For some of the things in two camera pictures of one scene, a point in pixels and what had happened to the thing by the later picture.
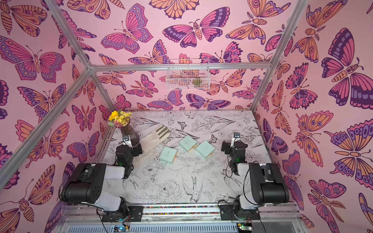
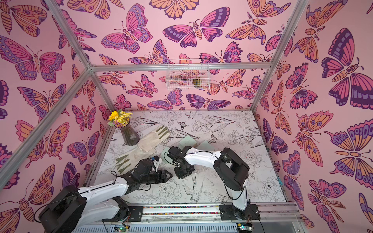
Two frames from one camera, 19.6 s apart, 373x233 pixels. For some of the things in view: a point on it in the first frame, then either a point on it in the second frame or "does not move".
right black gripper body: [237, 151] to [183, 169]
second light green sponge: [206, 149] does not move
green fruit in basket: [197, 82] does not move
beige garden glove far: [149, 141] does not move
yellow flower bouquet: [119, 119] does not move
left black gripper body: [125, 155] to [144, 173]
